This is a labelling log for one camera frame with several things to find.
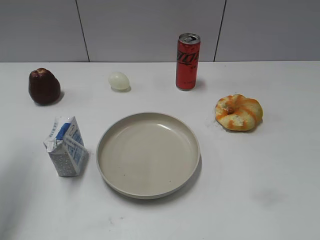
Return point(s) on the white egg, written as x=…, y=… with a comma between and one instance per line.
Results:
x=118, y=81

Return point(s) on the red soda can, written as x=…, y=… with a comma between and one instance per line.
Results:
x=188, y=50

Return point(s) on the blue white milk carton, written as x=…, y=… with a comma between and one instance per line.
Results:
x=65, y=147

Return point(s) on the beige round plate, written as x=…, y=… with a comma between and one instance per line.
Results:
x=148, y=155

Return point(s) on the orange striped bread roll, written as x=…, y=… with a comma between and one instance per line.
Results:
x=238, y=113

